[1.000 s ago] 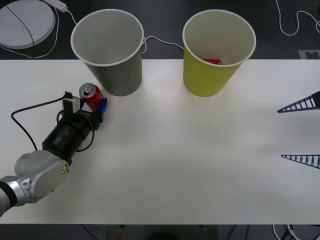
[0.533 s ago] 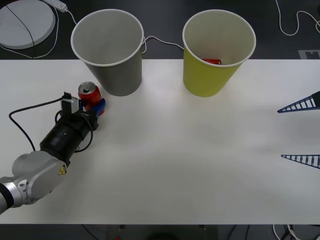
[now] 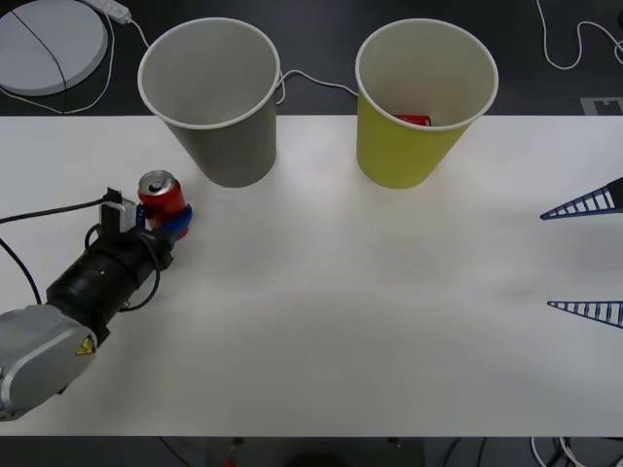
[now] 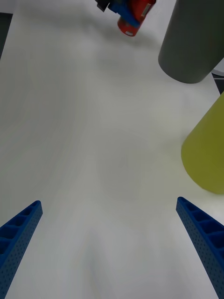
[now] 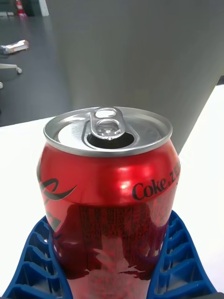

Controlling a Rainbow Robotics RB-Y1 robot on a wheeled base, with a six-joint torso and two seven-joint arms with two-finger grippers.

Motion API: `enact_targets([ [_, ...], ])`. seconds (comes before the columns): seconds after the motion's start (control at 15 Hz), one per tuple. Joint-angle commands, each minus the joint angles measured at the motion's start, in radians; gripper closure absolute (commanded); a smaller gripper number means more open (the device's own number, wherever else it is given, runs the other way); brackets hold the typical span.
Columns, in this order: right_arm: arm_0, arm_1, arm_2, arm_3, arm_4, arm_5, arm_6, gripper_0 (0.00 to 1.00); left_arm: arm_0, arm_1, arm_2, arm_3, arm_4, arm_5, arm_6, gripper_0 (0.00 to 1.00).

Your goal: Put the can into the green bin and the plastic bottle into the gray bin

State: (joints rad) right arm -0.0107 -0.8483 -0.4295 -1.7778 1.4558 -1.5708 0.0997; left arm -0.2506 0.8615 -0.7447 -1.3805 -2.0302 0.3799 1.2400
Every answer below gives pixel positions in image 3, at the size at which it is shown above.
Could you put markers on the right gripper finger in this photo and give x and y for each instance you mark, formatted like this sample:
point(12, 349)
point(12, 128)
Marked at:
point(608, 312)
point(603, 200)

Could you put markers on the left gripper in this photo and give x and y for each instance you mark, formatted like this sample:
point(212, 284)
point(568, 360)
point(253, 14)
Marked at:
point(155, 250)

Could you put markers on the red drink can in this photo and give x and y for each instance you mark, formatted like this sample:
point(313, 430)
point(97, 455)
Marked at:
point(166, 198)
point(413, 119)

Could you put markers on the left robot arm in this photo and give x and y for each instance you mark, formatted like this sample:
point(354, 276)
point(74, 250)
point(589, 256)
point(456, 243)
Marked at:
point(34, 340)

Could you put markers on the grey plastic bin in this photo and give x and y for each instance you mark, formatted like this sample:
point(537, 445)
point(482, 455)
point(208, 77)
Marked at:
point(233, 146)

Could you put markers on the yellow-green plastic bin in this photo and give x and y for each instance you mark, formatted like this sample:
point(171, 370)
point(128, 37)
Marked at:
point(399, 155)

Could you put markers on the round white disc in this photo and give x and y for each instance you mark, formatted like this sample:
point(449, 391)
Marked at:
point(34, 48)

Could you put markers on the white power strip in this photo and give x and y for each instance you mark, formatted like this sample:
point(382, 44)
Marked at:
point(109, 7)

